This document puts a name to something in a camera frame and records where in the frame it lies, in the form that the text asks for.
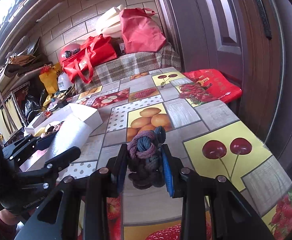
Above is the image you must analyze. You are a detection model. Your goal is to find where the metal storage shelf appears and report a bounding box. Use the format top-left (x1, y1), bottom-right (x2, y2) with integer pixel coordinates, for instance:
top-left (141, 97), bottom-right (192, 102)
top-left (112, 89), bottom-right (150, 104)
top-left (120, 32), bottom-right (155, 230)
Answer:
top-left (0, 60), bottom-right (52, 142)

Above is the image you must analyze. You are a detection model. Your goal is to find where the red helmet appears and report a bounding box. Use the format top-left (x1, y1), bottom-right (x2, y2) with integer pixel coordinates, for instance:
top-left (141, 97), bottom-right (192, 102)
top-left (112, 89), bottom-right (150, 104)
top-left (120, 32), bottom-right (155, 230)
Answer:
top-left (58, 43), bottom-right (80, 64)

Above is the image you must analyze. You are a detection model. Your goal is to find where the white hard hat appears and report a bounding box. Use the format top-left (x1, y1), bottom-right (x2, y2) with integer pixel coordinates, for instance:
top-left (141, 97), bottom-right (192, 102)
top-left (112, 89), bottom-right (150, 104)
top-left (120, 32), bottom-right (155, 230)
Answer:
top-left (57, 73), bottom-right (73, 92)

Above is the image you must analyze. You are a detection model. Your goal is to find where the brown metal door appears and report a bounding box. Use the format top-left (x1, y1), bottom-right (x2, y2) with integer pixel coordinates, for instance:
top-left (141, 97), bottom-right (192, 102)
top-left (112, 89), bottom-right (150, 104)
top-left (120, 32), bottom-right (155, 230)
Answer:
top-left (155, 0), bottom-right (292, 179)

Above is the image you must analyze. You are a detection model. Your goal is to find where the dark braided rope toy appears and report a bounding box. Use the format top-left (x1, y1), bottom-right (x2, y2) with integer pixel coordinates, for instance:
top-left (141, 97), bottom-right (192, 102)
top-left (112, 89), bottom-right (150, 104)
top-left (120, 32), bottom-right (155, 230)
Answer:
top-left (127, 126), bottom-right (166, 190)

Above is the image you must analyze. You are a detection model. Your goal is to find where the red flat plastic bag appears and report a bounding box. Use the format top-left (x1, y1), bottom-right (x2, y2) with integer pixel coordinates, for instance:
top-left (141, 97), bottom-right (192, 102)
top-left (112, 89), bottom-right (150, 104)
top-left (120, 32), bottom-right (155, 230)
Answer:
top-left (183, 69), bottom-right (242, 103)

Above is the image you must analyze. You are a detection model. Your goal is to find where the cream foam stack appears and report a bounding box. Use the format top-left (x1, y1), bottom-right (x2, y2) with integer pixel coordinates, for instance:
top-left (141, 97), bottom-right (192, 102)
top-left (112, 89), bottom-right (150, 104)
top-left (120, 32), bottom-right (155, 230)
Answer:
top-left (95, 4), bottom-right (125, 38)

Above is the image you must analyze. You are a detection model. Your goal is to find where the brown braided rope toy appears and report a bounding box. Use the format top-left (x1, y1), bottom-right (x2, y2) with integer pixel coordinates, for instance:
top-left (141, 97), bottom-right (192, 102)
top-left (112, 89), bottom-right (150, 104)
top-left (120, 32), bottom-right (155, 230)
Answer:
top-left (40, 121), bottom-right (64, 138)

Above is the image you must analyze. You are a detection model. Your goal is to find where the white cardboard tray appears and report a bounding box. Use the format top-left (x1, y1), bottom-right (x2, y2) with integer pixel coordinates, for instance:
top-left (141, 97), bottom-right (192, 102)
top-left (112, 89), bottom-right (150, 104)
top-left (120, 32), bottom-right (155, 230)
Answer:
top-left (25, 103), bottom-right (103, 135)

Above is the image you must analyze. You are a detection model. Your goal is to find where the person left hand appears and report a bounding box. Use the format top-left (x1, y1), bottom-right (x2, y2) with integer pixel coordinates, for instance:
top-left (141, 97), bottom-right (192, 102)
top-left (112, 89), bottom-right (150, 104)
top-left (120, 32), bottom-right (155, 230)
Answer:
top-left (0, 209), bottom-right (23, 226)

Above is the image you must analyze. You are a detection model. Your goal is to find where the red tote bag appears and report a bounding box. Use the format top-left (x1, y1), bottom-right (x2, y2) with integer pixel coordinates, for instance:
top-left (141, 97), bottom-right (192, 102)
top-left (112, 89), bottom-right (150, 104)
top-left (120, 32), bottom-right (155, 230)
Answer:
top-left (62, 34), bottom-right (117, 83)

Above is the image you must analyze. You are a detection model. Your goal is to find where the red paper bag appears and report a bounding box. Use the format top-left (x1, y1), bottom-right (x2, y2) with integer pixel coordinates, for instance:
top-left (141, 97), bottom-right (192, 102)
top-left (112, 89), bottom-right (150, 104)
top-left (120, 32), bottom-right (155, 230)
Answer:
top-left (119, 8), bottom-right (166, 54)

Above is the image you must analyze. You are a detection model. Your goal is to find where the yellow gift bag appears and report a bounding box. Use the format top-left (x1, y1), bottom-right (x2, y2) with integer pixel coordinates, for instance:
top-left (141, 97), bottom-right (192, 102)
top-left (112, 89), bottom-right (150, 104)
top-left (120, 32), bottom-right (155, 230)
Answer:
top-left (39, 63), bottom-right (62, 94)

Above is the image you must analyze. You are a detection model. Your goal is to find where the black plastic bag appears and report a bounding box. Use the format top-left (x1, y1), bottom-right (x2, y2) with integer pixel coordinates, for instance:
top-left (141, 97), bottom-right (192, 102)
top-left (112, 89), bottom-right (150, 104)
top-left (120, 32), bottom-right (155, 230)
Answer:
top-left (24, 91), bottom-right (47, 123)

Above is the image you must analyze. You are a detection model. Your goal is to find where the white foam block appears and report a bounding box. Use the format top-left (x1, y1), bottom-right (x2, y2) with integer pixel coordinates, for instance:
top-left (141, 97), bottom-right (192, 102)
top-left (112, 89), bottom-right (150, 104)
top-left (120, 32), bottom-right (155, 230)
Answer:
top-left (46, 114), bottom-right (93, 159)

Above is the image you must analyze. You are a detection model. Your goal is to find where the black door handle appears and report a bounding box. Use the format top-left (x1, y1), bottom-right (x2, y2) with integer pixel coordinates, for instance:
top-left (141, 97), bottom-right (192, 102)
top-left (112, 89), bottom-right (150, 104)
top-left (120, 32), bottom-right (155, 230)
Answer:
top-left (255, 0), bottom-right (272, 40)

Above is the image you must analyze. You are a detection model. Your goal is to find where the plaid cloth covered bench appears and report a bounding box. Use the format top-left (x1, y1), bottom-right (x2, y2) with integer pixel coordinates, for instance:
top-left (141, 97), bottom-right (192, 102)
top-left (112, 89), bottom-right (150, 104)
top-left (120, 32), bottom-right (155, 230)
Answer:
top-left (74, 42), bottom-right (182, 94)

